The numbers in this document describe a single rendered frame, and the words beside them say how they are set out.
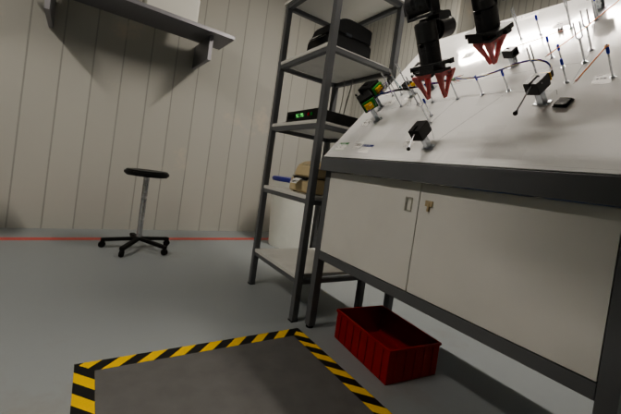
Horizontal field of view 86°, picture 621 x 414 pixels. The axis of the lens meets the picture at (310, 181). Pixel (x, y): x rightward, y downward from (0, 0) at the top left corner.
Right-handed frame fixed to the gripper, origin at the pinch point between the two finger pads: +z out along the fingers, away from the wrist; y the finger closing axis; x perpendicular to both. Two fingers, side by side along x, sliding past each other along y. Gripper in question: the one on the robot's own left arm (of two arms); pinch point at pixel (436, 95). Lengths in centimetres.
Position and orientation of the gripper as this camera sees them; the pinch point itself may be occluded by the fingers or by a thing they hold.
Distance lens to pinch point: 104.3
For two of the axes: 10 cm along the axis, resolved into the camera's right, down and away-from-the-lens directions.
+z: 2.8, 9.1, 3.1
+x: -7.7, 4.0, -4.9
